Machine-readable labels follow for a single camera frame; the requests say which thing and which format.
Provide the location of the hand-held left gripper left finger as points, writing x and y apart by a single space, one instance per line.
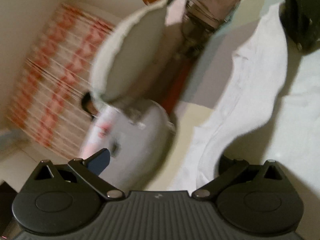
100 160

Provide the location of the white printed sweatshirt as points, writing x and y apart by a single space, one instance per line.
250 92

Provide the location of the grey cushion with hole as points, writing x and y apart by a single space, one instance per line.
150 150

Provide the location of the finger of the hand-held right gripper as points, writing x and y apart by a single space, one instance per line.
302 12

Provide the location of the orange cloth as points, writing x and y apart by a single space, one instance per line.
178 87

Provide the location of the pink floral quilt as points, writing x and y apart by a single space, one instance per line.
100 132

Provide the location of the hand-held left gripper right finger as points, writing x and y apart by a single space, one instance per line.
232 172

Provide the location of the pink handbag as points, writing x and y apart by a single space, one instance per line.
212 2

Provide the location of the orange patterned curtain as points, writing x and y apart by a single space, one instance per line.
55 80

